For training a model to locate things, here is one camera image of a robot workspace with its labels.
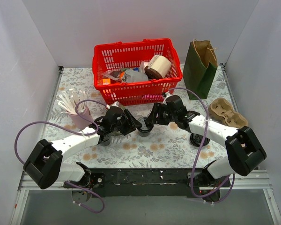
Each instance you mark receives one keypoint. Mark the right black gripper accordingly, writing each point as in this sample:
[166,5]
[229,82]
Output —
[156,115]

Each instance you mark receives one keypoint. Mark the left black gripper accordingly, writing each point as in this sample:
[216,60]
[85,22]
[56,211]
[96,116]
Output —
[127,121]

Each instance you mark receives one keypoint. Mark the black cup lid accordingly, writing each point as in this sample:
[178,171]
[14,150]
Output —
[141,120]

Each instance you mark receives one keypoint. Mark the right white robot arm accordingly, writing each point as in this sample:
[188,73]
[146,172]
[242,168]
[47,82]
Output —
[244,151]

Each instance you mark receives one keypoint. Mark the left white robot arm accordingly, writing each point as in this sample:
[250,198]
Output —
[46,163]

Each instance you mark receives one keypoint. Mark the floral table mat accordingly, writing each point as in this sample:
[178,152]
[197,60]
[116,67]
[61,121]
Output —
[165,147]

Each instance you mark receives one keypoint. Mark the grey plastic pouch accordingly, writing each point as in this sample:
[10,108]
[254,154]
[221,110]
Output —
[131,76]

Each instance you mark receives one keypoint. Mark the stack of black lids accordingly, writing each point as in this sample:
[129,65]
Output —
[196,139]

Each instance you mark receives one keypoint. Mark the orange small box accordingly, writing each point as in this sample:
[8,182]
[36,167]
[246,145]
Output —
[106,81]

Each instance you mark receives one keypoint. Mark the beige and brown roll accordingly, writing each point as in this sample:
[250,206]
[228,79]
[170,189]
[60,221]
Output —
[158,67]

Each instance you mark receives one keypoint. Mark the pink small roll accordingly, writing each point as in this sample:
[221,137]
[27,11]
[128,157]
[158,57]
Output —
[142,66]

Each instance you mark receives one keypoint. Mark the brown cardboard cup carrier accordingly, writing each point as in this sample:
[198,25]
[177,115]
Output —
[221,109]

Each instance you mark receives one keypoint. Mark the pink cup of straws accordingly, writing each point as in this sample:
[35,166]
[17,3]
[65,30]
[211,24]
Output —
[78,113]

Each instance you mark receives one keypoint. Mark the red plastic shopping basket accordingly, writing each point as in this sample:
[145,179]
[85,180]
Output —
[112,60]

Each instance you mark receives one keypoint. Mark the green paper bag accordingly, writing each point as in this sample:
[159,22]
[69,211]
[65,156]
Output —
[200,67]

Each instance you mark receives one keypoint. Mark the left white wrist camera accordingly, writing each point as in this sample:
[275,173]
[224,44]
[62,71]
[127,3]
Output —
[116,104]

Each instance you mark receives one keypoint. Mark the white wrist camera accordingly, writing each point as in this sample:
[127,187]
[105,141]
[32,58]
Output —
[166,95]
[116,104]

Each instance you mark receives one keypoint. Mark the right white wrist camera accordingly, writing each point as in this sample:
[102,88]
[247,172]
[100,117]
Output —
[166,95]

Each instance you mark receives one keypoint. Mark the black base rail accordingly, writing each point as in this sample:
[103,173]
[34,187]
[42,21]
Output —
[112,182]

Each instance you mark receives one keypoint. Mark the aluminium frame rail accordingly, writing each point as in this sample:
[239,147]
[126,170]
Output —
[257,179]

